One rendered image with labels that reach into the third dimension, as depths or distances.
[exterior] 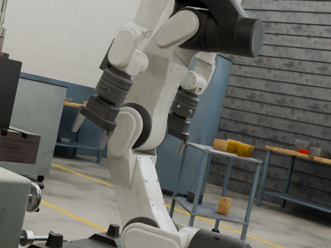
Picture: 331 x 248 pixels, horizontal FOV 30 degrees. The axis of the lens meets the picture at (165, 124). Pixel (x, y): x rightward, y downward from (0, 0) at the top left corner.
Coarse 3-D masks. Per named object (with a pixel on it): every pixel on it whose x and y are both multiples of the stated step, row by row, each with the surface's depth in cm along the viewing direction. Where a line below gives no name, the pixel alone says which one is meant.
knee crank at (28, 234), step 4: (24, 232) 222; (28, 232) 222; (32, 232) 223; (52, 232) 232; (56, 232) 231; (24, 236) 222; (28, 236) 221; (32, 236) 222; (36, 236) 226; (40, 236) 227; (44, 236) 228; (20, 240) 221; (24, 240) 222; (28, 240) 221; (32, 240) 222; (36, 240) 226; (40, 240) 227; (44, 240) 228; (64, 240) 236; (20, 244) 223; (24, 244) 222; (28, 244) 222
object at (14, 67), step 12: (0, 60) 163; (12, 60) 166; (0, 72) 163; (12, 72) 166; (0, 84) 164; (12, 84) 167; (0, 96) 165; (12, 96) 168; (0, 108) 166; (12, 108) 169; (0, 120) 166
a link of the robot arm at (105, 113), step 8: (104, 80) 170; (96, 88) 172; (104, 88) 169; (112, 88) 169; (96, 96) 172; (104, 96) 169; (112, 96) 169; (120, 96) 171; (88, 104) 174; (96, 104) 172; (104, 104) 171; (112, 104) 172; (80, 112) 174; (88, 112) 173; (96, 112) 172; (104, 112) 171; (112, 112) 171; (96, 120) 171; (104, 120) 170; (112, 120) 173; (104, 128) 171; (112, 128) 172
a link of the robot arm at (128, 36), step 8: (128, 24) 168; (136, 24) 168; (120, 32) 167; (128, 32) 166; (136, 32) 166; (144, 32) 167; (152, 32) 170; (120, 40) 167; (128, 40) 166; (136, 40) 166; (112, 48) 168; (120, 48) 167; (128, 48) 166; (112, 56) 168; (120, 56) 166; (128, 56) 166; (112, 64) 168; (120, 64) 166
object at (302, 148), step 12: (60, 144) 949; (72, 144) 993; (300, 144) 891; (312, 144) 888; (300, 156) 844; (312, 156) 831; (324, 156) 852; (264, 168) 884; (264, 180) 883; (288, 180) 930; (264, 192) 882; (276, 192) 908; (312, 204) 847; (324, 204) 882
